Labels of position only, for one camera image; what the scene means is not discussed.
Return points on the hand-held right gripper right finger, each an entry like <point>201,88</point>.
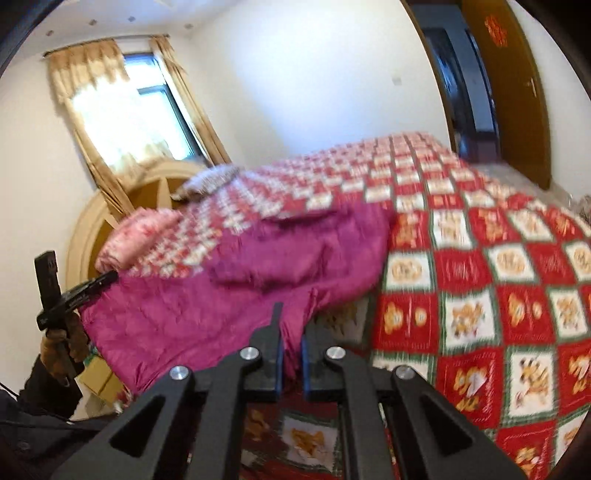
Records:
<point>305,369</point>

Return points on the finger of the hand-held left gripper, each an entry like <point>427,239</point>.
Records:
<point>90,288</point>

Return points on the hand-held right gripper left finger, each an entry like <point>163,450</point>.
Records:
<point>278,369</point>

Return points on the magenta puffer jacket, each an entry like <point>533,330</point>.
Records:
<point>184,314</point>

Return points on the person's left forearm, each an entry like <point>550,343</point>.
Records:
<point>51,394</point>

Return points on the person's left hand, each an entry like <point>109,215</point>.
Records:
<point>55,353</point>

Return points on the cream wooden headboard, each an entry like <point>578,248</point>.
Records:
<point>87,230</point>

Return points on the pink floral folded quilt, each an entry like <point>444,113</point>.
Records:
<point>134,235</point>

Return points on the cardboard box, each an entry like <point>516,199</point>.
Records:
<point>99,381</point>

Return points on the patterned pillow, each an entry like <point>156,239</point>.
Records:
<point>207,182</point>

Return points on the person's dark clothing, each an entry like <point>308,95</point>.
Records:
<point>41,450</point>

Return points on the red checked printed blanket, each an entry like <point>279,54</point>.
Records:
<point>461,300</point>

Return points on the window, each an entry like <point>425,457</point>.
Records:
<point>161,106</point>

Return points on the narrow beige curtain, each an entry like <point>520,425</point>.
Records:
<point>194,106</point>

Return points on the wide beige curtain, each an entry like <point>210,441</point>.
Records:
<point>87,69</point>

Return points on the curtain rod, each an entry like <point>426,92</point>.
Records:
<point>106,43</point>

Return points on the clutter on floor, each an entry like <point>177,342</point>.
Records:
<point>581,205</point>

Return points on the brown wooden door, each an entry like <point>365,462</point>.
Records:
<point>512,101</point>

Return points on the red paper door decoration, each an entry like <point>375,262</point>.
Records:
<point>495,30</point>

